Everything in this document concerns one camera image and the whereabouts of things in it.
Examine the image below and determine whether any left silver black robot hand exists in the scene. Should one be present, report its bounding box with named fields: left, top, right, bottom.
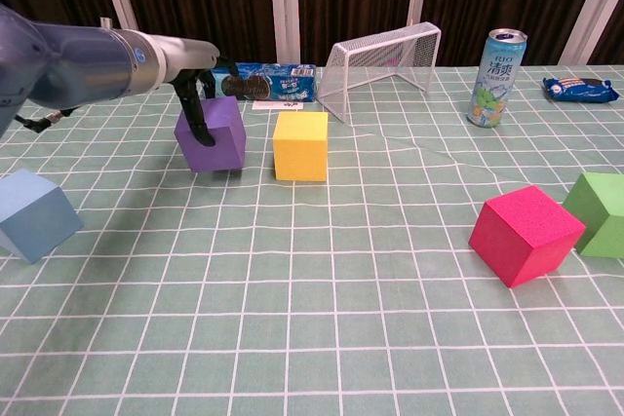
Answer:
left=163, top=37, right=243, bottom=147

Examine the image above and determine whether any purple foam cube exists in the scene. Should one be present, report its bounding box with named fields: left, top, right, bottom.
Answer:
left=174, top=96, right=248, bottom=173

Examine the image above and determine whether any yellow foam cube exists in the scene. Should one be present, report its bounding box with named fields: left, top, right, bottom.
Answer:
left=272, top=111, right=330, bottom=183

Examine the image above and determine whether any magenta foam cube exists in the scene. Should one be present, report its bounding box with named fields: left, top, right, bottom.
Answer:
left=468, top=185, right=587, bottom=289

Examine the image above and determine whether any green foam cube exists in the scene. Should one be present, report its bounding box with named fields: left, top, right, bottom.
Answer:
left=562, top=170, right=624, bottom=260

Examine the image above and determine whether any blue cookie box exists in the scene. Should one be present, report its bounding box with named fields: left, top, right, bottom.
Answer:
left=210, top=61, right=320, bottom=103

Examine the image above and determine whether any light blue foam cube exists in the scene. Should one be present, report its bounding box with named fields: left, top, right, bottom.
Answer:
left=0, top=169, right=84, bottom=265

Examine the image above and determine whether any green checked tablecloth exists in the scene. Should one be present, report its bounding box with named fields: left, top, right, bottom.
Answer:
left=0, top=63, right=624, bottom=416

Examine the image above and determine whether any light blue drink can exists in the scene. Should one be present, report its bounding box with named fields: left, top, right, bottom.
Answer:
left=466, top=28, right=529, bottom=130

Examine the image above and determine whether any blue snack packet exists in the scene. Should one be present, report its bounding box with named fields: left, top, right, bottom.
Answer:
left=541, top=75, right=619, bottom=104

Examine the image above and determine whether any white wire mesh basket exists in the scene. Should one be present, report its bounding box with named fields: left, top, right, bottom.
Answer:
left=317, top=20, right=443, bottom=125

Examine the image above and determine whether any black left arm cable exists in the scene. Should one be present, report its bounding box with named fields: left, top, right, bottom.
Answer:
left=13, top=107, right=79, bottom=133

